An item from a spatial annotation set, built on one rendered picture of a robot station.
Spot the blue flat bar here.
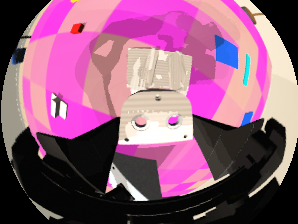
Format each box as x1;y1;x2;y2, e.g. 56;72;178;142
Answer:
214;35;238;69

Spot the small red block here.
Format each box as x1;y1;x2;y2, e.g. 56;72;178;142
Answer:
71;23;85;35

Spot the cyan flat bar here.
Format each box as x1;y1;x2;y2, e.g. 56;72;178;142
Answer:
242;53;250;87

